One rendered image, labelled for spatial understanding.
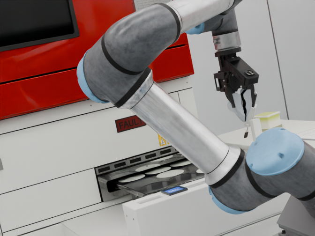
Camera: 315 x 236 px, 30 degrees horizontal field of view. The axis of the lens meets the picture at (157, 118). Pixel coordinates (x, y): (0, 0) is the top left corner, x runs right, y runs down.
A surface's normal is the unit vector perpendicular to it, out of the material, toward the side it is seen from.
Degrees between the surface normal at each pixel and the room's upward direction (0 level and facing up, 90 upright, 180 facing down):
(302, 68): 90
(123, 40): 78
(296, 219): 46
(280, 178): 125
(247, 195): 112
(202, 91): 90
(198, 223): 90
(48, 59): 90
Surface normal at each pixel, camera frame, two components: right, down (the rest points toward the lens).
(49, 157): 0.41, 0.03
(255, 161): -0.71, -0.57
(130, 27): -0.17, -0.35
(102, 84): -0.35, 0.62
